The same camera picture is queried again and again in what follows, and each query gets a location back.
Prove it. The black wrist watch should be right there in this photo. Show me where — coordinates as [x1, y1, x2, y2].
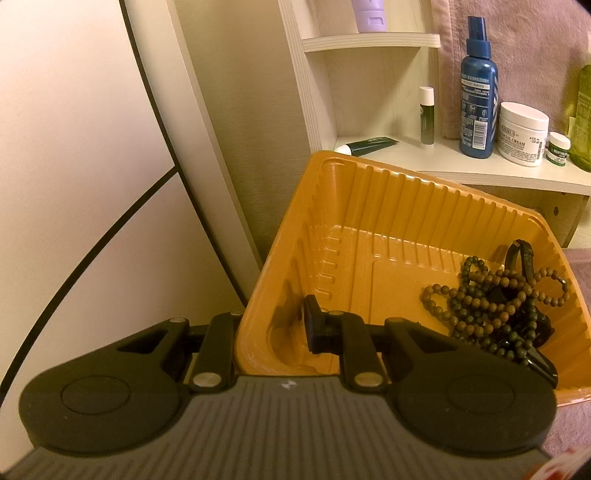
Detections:
[488, 240, 558, 388]

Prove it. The brown bead necklace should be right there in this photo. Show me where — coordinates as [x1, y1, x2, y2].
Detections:
[420, 266, 571, 338]

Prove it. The orange plastic tray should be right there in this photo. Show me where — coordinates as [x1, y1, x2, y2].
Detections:
[233, 150, 591, 409]

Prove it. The lavender fuzzy mat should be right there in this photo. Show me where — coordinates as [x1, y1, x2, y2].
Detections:
[543, 248, 591, 456]

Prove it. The small green-label jar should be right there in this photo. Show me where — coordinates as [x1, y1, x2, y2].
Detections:
[545, 132, 571, 167]

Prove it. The white cream jar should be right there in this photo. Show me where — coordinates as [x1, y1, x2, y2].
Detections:
[497, 101, 550, 167]

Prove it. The dark green lying tube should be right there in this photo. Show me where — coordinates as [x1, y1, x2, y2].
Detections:
[335, 136, 399, 157]

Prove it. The green oil spray bottle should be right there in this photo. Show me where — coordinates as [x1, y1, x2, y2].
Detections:
[570, 64, 591, 172]

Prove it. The white-capped lip balm stick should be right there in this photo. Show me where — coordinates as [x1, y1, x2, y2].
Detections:
[420, 86, 435, 146]

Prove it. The blue spray bottle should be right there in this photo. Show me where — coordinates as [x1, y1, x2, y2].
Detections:
[460, 16, 499, 159]

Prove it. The white corner shelf unit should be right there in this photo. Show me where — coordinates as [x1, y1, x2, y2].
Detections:
[279, 1, 590, 248]

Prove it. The pink hanging towel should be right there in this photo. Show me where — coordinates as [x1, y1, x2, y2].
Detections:
[431, 1, 590, 139]

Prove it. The lavender bottle on shelf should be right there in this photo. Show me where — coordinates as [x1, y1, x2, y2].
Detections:
[352, 0, 387, 33]

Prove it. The black cable on wall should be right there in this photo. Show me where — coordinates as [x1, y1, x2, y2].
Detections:
[0, 166, 181, 407]

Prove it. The white curved mirror frame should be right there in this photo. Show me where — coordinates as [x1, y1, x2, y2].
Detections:
[120, 1, 263, 304]

